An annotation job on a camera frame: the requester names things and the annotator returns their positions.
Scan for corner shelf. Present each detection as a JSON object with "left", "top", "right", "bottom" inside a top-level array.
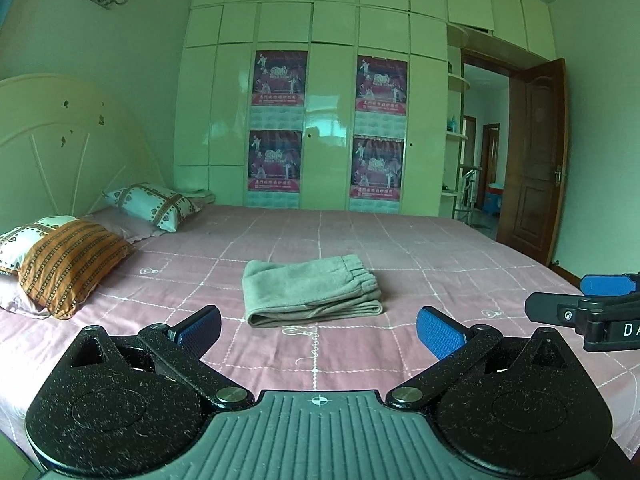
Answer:
[{"left": 440, "top": 37, "right": 471, "bottom": 218}]

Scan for cream headboard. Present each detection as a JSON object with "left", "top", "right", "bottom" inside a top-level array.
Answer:
[{"left": 0, "top": 74, "right": 168, "bottom": 233}]

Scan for pink bed with headboard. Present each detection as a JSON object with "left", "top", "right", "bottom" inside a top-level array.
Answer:
[{"left": 0, "top": 203, "right": 640, "bottom": 461}]

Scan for pink pillow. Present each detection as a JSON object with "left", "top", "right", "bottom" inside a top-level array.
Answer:
[
  {"left": 82, "top": 206, "right": 168, "bottom": 242},
  {"left": 0, "top": 275, "right": 51, "bottom": 317}
]

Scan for orange striped pillow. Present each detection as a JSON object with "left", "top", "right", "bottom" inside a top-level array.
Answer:
[{"left": 17, "top": 220, "right": 135, "bottom": 321}]

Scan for metal drying rack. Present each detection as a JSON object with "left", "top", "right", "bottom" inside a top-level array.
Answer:
[{"left": 457, "top": 165, "right": 483, "bottom": 223}]

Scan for brown hallway door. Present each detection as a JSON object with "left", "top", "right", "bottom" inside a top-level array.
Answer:
[{"left": 482, "top": 122, "right": 501, "bottom": 191}]

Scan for pale green wardrobe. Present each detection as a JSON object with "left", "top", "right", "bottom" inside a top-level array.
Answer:
[{"left": 172, "top": 0, "right": 558, "bottom": 213}]

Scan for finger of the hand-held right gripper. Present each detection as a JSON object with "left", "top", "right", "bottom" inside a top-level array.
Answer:
[
  {"left": 525, "top": 291, "right": 640, "bottom": 328},
  {"left": 581, "top": 272, "right": 640, "bottom": 297}
]

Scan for brown wooden door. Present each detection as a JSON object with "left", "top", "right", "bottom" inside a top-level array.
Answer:
[{"left": 495, "top": 57, "right": 571, "bottom": 263}]

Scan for grey-green shorts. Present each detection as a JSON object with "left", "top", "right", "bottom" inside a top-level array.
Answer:
[{"left": 241, "top": 255, "right": 385, "bottom": 329}]

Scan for pale folded cloth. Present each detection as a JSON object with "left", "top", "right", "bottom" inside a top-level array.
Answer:
[{"left": 172, "top": 187, "right": 217, "bottom": 207}]

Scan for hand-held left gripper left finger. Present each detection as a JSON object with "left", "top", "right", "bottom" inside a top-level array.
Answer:
[{"left": 65, "top": 305, "right": 248, "bottom": 409}]

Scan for white patterned pillow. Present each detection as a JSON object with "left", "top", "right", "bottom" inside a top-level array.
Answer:
[
  {"left": 102, "top": 182, "right": 202, "bottom": 233},
  {"left": 0, "top": 215, "right": 78, "bottom": 277}
]

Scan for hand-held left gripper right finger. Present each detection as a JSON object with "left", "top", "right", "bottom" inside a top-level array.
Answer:
[{"left": 386, "top": 306, "right": 581, "bottom": 411}]

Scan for wall poster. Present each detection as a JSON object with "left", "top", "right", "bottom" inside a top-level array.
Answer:
[
  {"left": 350, "top": 135, "right": 405, "bottom": 213},
  {"left": 247, "top": 130, "right": 303, "bottom": 208},
  {"left": 356, "top": 55, "right": 407, "bottom": 138},
  {"left": 251, "top": 50, "right": 307, "bottom": 133}
]

